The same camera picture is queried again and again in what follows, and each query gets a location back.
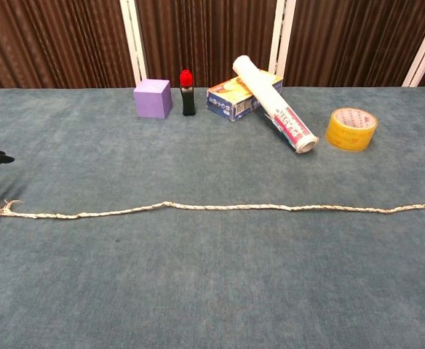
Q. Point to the purple cube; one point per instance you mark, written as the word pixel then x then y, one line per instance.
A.
pixel 152 100

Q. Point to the dark bottle with red cap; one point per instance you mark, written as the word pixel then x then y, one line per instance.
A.
pixel 188 100

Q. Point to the blue yellow cardboard box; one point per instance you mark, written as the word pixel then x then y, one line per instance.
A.
pixel 227 102

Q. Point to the blue-grey felt table mat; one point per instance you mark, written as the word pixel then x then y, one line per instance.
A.
pixel 212 276

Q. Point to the white plastic wrap roll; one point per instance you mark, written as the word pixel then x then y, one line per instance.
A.
pixel 270 98

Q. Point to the yellow packing tape roll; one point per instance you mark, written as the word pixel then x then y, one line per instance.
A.
pixel 347 138

